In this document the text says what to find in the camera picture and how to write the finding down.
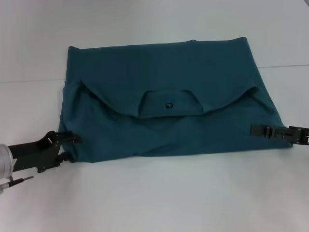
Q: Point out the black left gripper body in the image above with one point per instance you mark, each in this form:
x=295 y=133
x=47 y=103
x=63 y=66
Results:
x=33 y=152

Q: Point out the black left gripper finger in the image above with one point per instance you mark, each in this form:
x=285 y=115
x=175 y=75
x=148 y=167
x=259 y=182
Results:
x=66 y=158
x=70 y=139

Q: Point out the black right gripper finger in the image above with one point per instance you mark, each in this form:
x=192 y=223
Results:
x=275 y=133

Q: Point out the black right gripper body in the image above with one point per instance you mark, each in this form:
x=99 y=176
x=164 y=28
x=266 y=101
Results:
x=304 y=137

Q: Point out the teal blue printed T-shirt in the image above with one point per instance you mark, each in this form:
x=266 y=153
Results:
x=169 y=96

